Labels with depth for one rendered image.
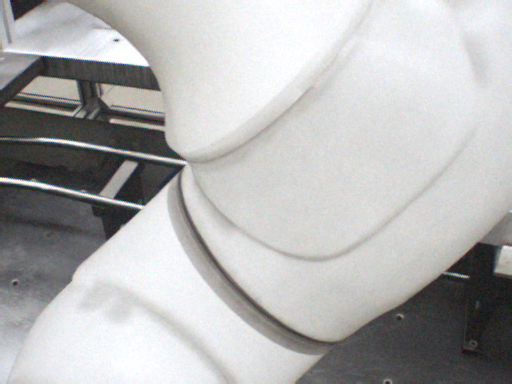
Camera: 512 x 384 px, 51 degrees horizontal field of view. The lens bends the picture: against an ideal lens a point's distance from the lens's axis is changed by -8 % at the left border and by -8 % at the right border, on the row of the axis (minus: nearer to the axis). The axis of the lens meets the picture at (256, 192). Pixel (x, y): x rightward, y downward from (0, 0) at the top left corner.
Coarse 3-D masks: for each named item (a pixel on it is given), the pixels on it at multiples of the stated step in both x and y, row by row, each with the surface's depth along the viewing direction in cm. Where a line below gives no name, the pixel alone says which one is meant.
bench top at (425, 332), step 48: (0, 192) 94; (96, 192) 94; (144, 192) 94; (0, 240) 84; (48, 240) 85; (96, 240) 85; (0, 288) 77; (48, 288) 77; (432, 288) 77; (0, 336) 70; (384, 336) 71; (432, 336) 71
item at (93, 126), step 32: (32, 0) 99; (96, 96) 206; (0, 128) 122; (32, 128) 119; (64, 128) 116; (96, 128) 113; (128, 128) 111; (32, 160) 125; (64, 160) 122; (96, 160) 118
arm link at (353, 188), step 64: (64, 0) 17; (128, 0) 15; (192, 0) 15; (256, 0) 15; (320, 0) 15; (384, 0) 15; (448, 0) 16; (192, 64) 16; (256, 64) 15; (320, 64) 15; (384, 64) 15; (448, 64) 15; (192, 128) 17; (256, 128) 16; (320, 128) 16; (384, 128) 16; (448, 128) 16; (192, 192) 21; (256, 192) 17; (320, 192) 17; (384, 192) 17; (448, 192) 17; (256, 256) 19; (320, 256) 18; (384, 256) 18; (448, 256) 19; (320, 320) 20
